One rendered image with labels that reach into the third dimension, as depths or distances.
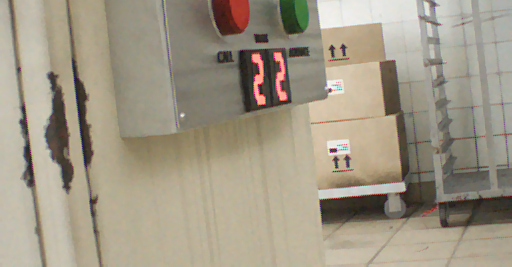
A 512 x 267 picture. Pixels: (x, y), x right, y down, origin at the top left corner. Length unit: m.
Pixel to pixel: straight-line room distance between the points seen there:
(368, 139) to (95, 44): 3.74
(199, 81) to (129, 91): 0.04
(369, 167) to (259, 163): 3.57
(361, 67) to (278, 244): 3.59
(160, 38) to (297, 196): 0.26
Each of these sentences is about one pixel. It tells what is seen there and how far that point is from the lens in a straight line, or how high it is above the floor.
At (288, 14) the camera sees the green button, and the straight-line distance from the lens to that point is 0.57.
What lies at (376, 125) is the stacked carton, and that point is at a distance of 4.14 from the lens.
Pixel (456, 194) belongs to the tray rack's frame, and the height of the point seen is 0.15.
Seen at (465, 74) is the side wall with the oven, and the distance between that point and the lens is 4.52.
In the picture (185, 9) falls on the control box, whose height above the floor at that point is 0.76.
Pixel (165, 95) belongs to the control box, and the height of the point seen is 0.72.
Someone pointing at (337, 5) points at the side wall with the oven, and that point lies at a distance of 4.63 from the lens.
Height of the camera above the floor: 0.72
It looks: 3 degrees down
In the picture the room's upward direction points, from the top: 7 degrees counter-clockwise
